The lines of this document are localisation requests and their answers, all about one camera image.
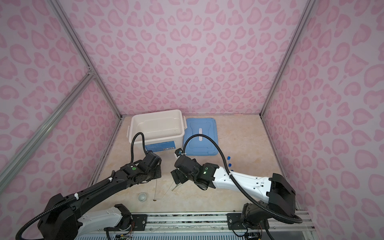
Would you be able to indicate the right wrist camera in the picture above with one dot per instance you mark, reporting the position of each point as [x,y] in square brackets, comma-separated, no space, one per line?
[179,152]

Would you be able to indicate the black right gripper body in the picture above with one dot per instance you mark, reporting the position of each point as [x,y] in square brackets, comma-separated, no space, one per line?
[189,176]

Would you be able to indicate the small white ceramic dish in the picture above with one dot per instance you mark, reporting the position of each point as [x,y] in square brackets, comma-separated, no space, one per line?
[142,197]

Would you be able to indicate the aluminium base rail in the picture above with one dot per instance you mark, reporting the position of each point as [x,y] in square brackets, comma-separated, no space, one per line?
[205,226]

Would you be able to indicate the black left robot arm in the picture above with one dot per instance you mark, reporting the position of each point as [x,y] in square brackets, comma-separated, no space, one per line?
[65,218]

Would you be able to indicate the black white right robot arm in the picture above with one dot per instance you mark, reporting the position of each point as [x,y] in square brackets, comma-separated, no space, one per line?
[269,197]

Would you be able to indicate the white plastic storage bin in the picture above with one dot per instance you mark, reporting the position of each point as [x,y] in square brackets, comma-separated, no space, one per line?
[163,131]

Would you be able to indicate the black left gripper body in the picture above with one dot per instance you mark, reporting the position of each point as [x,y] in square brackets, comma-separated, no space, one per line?
[155,174]

